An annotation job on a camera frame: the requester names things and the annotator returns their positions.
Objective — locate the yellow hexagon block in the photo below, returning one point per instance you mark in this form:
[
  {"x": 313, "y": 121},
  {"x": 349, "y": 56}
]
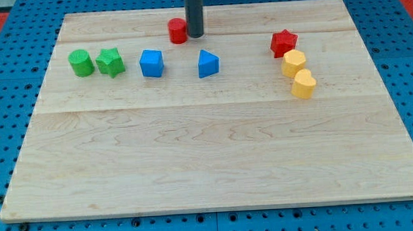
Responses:
[{"x": 293, "y": 61}]

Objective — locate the green star block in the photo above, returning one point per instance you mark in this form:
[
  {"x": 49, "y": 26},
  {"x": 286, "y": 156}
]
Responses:
[{"x": 110, "y": 62}]

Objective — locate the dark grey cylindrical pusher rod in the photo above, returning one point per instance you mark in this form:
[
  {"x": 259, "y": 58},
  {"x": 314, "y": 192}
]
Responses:
[{"x": 194, "y": 18}]

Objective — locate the blue cube block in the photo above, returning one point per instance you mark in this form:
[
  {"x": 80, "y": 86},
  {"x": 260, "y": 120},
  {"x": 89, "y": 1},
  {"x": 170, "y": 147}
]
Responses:
[{"x": 151, "y": 63}]

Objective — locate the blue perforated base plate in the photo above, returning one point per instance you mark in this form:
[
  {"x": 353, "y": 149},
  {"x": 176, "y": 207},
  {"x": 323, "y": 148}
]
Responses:
[{"x": 26, "y": 44}]

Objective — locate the light wooden board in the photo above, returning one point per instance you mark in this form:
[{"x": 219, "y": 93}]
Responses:
[{"x": 101, "y": 147}]

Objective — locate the red star block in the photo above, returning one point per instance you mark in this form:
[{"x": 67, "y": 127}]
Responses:
[{"x": 282, "y": 42}]

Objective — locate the red cylinder block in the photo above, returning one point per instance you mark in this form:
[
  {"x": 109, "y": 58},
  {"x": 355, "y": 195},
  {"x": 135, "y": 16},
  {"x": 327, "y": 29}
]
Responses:
[{"x": 177, "y": 30}]

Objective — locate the blue triangular prism block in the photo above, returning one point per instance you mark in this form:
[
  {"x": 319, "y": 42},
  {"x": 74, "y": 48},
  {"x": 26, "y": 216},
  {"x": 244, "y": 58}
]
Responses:
[{"x": 208, "y": 64}]

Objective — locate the yellow heart block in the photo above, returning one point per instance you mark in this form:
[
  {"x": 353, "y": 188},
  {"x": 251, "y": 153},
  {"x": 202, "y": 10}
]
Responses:
[{"x": 304, "y": 84}]

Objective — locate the green cylinder block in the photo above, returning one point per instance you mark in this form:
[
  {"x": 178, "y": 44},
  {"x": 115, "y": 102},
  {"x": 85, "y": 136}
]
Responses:
[{"x": 81, "y": 63}]

